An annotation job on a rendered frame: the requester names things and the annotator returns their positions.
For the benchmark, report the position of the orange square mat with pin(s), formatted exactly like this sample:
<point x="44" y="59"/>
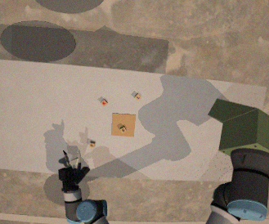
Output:
<point x="126" y="120"/>

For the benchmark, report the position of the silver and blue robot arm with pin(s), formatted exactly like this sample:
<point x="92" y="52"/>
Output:
<point x="247" y="194"/>

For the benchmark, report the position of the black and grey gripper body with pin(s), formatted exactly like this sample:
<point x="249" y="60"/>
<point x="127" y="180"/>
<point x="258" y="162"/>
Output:
<point x="68" y="176"/>

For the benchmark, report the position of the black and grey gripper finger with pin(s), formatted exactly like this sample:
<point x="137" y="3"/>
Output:
<point x="65" y="160"/>
<point x="76" y="163"/>

